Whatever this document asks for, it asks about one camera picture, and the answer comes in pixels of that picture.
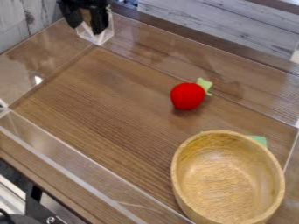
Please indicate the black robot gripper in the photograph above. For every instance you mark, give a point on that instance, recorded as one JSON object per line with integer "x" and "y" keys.
{"x": 100, "y": 13}

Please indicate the red felt strawberry toy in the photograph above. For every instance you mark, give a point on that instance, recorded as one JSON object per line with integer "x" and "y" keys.
{"x": 189, "y": 94}

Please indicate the green felt piece behind bowl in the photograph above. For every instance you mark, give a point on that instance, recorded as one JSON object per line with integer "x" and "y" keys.
{"x": 261, "y": 139}

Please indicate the wooden oval bowl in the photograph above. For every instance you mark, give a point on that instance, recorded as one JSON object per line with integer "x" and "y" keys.
{"x": 228, "y": 179}

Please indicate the clear acrylic tray enclosure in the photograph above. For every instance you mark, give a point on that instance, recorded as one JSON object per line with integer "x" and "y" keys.
{"x": 90, "y": 128}

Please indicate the black table clamp bracket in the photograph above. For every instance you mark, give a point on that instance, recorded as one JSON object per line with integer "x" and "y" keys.
{"x": 37, "y": 210}

